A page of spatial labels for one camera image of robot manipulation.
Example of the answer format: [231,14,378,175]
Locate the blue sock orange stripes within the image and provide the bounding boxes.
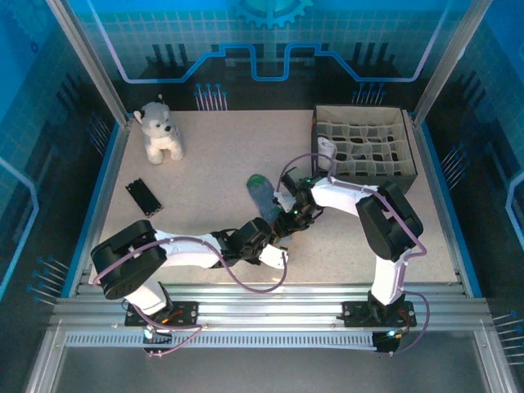
[246,173,296,249]

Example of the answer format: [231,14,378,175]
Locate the white sock black stripes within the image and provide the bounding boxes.
[317,136,339,172]

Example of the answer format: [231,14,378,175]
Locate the dark fabric sock organizer box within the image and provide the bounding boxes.
[310,104,420,194]

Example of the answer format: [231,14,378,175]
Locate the black rectangular block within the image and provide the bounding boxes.
[124,177,165,219]

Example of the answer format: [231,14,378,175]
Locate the grey metal bench panel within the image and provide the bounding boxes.
[24,327,519,393]

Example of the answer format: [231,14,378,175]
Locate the small circuit board with LED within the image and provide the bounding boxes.
[141,323,174,358]
[372,327,404,358]

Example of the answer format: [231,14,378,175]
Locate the grey white plush husky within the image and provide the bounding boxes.
[133,93,186,165]

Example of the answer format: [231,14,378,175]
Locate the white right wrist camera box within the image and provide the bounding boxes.
[273,193,296,213]

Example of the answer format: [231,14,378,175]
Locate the aluminium mounting rail beam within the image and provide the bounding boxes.
[48,282,492,333]

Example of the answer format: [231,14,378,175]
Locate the slotted grey cable duct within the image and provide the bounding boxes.
[64,332,380,350]

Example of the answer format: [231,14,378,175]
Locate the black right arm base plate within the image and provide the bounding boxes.
[341,300,418,328]

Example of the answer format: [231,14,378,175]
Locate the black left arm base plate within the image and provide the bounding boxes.
[124,300,201,328]

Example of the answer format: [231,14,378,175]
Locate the aluminium frame post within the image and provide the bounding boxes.
[412,0,495,127]
[43,0,133,129]

